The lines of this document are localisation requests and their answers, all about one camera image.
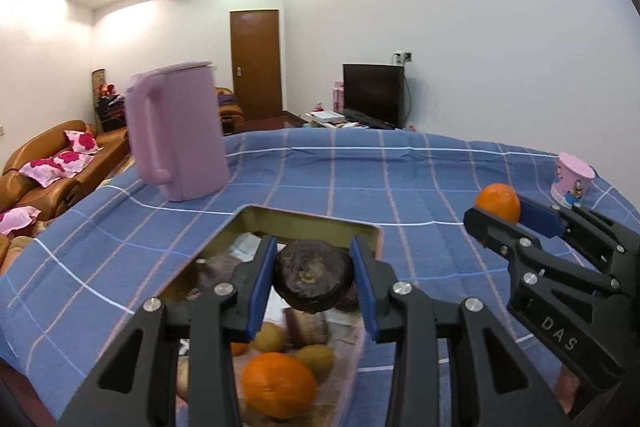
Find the pink electric kettle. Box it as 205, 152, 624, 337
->
125, 61, 231, 202

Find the pink floral cushion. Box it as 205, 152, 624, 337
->
0, 206, 42, 235
65, 130, 103, 155
52, 151, 93, 172
19, 158, 76, 188

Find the long orange leather sofa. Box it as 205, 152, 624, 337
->
0, 120, 133, 228

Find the large orange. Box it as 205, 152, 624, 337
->
241, 352, 319, 420

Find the brown wooden door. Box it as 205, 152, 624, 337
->
230, 10, 285, 122

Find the black television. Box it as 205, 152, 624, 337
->
342, 63, 406, 130

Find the dark brown water chestnut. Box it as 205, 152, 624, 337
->
272, 239, 356, 314

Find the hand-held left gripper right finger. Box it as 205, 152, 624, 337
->
349, 234, 571, 427

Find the blue plaid tablecloth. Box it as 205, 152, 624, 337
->
0, 128, 640, 427

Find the white paper packet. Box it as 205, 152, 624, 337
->
227, 232, 263, 263

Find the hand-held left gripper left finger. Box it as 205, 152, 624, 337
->
57, 234, 279, 427

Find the person's right hand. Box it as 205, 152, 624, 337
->
557, 364, 593, 415

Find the pink cartoon mug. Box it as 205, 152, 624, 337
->
550, 152, 596, 208

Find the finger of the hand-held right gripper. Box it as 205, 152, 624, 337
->
520, 197, 640, 258
463, 206, 621, 296

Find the pink tin box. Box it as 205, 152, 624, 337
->
160, 204, 385, 427

